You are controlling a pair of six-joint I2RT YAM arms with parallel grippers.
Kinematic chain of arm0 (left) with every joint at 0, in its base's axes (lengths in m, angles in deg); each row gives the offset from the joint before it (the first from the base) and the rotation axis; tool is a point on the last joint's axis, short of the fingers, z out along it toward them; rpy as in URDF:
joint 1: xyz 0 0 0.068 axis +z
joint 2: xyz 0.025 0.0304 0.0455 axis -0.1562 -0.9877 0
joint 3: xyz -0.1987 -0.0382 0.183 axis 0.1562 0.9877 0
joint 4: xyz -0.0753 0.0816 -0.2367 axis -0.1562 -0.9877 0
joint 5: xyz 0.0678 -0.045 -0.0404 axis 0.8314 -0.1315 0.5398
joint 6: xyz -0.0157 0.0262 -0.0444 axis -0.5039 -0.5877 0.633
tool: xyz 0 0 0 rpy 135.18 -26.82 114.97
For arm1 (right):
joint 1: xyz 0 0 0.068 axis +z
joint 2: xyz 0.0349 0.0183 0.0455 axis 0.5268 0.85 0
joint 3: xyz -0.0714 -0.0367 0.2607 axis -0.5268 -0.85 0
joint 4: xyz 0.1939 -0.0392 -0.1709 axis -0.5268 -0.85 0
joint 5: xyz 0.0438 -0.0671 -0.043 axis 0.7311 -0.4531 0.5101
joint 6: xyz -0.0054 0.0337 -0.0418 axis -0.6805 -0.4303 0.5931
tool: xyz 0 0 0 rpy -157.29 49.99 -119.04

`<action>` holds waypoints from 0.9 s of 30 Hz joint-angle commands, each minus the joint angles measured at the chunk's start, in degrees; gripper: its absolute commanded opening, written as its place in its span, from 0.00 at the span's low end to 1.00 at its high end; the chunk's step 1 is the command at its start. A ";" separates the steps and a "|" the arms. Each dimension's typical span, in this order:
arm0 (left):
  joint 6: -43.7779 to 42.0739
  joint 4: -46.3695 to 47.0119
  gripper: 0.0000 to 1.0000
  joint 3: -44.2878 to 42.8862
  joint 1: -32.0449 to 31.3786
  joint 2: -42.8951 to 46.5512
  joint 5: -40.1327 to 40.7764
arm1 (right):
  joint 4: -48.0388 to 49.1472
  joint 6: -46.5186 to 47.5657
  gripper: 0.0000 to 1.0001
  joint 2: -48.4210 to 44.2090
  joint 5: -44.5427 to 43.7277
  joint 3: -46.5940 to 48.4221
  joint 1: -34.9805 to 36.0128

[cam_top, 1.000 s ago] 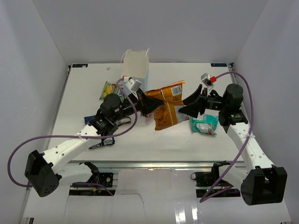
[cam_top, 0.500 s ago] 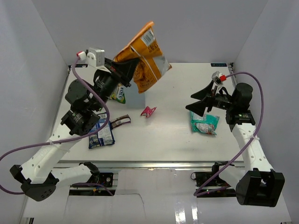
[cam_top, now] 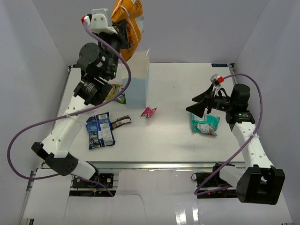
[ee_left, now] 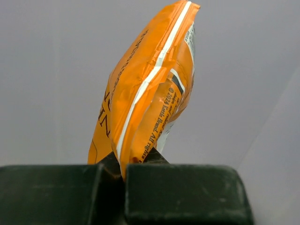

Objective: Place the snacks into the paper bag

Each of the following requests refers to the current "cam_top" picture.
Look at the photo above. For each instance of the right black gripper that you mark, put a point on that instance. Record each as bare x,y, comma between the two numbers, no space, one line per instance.
198,108

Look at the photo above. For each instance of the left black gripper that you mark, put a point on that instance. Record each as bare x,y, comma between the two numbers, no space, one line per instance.
122,37

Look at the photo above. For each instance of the orange chips bag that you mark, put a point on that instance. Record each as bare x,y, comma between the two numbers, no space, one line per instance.
132,12

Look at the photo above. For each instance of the teal mint candy bag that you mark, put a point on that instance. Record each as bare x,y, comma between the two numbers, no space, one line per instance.
207,125

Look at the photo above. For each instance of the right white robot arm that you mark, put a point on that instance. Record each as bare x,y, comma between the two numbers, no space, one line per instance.
261,182

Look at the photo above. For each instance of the yellow green candy bag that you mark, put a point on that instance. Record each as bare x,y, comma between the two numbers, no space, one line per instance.
116,89

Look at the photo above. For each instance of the light blue paper bag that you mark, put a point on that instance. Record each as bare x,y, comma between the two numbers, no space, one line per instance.
136,93

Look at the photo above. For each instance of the blue snack bag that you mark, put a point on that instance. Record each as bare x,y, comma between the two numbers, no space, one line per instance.
100,131

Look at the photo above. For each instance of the right blue corner label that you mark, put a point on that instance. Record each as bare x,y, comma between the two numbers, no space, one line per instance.
219,65

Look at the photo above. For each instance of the small red candy wrapper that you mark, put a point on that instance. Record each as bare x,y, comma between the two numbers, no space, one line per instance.
148,112

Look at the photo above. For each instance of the brown chocolate bar wrapper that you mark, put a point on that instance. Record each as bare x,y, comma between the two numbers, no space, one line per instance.
120,122

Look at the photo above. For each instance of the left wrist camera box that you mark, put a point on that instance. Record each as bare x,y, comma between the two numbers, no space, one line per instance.
99,21

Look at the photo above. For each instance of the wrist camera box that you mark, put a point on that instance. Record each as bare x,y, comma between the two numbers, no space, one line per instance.
216,80
99,21

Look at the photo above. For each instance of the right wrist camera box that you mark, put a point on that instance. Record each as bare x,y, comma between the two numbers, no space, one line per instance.
216,80

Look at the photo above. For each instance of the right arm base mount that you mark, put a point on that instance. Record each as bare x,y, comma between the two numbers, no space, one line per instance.
213,183

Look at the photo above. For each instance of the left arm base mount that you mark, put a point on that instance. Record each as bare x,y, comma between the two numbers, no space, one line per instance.
101,187

